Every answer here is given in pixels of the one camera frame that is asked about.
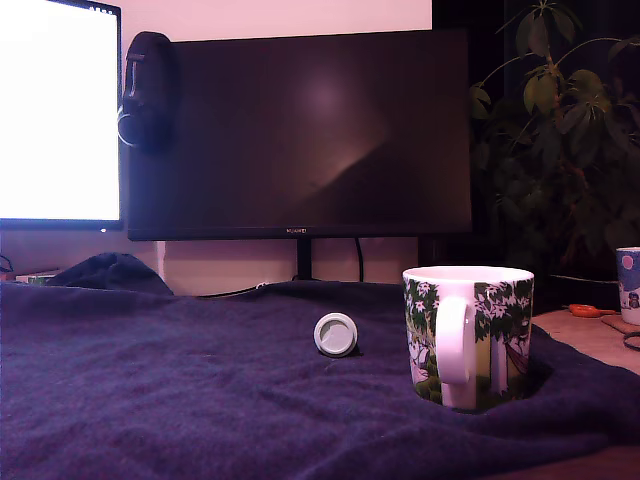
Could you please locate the cork coaster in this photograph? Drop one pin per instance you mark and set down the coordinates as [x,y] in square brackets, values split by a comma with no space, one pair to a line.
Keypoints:
[617,322]

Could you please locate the blue and white mug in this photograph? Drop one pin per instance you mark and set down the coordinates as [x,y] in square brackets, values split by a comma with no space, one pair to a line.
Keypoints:
[630,285]

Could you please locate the lit white computer monitor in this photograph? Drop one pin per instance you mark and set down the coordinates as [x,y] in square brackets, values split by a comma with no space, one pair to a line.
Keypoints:
[60,125]

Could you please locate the black headphones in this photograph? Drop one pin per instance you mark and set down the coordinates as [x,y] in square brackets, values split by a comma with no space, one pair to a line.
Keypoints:
[150,90]

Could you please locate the green houseplant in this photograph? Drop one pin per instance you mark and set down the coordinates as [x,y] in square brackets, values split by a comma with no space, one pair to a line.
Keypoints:
[545,95]

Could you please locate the pale green capsule lid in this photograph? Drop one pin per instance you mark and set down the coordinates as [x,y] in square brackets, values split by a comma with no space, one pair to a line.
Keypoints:
[331,336]

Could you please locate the dark blue cloth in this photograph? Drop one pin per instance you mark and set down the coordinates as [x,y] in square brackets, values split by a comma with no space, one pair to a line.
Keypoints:
[150,375]

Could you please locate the small green white box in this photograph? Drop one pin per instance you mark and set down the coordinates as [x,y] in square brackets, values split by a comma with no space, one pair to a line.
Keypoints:
[37,279]

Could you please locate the dark black computer monitor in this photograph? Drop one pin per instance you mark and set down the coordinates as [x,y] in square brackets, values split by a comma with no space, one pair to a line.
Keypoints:
[300,150]

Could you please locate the white mug with tree print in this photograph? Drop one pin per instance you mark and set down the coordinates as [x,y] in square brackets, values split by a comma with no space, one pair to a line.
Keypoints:
[500,325]

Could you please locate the black monitor stand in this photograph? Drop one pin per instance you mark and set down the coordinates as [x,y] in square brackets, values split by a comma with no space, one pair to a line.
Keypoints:
[304,260]

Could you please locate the orange scissors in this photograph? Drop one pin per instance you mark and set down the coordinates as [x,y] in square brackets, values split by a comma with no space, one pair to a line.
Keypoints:
[582,310]

